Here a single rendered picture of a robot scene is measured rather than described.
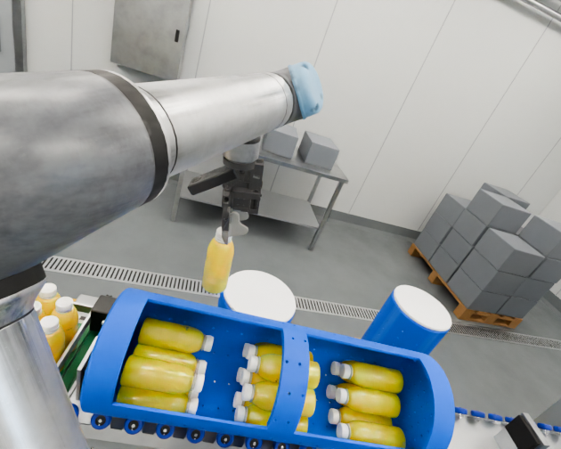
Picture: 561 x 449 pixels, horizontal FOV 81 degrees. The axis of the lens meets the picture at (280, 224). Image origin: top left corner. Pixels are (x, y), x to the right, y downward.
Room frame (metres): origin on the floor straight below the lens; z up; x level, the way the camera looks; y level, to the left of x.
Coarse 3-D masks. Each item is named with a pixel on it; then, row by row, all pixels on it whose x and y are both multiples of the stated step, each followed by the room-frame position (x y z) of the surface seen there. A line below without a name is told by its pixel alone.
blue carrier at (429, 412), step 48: (240, 336) 0.70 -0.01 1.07; (288, 336) 0.61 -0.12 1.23; (336, 336) 0.69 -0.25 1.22; (96, 384) 0.38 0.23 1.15; (288, 384) 0.50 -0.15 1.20; (336, 384) 0.73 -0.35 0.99; (432, 384) 0.64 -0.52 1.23; (240, 432) 0.44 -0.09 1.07; (288, 432) 0.46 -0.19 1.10; (336, 432) 0.60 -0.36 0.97; (432, 432) 0.55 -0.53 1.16
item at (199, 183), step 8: (216, 168) 0.67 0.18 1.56; (224, 168) 0.66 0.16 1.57; (200, 176) 0.65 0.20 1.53; (208, 176) 0.64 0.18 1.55; (216, 176) 0.63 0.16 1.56; (224, 176) 0.64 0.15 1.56; (232, 176) 0.64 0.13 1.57; (192, 184) 0.63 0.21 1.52; (200, 184) 0.63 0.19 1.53; (208, 184) 0.63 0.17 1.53; (216, 184) 0.64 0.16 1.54; (192, 192) 0.63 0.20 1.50
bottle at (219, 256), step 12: (216, 240) 0.66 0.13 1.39; (216, 252) 0.64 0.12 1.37; (228, 252) 0.65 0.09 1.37; (216, 264) 0.64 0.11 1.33; (228, 264) 0.66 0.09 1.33; (204, 276) 0.66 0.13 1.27; (216, 276) 0.65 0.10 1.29; (228, 276) 0.68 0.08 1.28; (204, 288) 0.65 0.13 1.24; (216, 288) 0.65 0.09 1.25
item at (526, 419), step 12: (516, 420) 0.80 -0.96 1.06; (528, 420) 0.80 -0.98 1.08; (504, 432) 0.81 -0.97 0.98; (516, 432) 0.78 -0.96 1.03; (528, 432) 0.76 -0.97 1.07; (540, 432) 0.77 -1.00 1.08; (504, 444) 0.79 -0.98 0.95; (516, 444) 0.76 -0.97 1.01; (528, 444) 0.74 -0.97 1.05; (540, 444) 0.73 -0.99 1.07
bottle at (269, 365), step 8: (264, 360) 0.57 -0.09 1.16; (272, 360) 0.58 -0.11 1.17; (280, 360) 0.58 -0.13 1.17; (256, 368) 0.56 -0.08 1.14; (264, 368) 0.56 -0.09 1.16; (272, 368) 0.56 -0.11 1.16; (312, 368) 0.60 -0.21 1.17; (320, 368) 0.61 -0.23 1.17; (264, 376) 0.55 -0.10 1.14; (272, 376) 0.55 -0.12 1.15; (312, 376) 0.58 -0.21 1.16; (320, 376) 0.59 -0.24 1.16; (312, 384) 0.57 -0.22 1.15
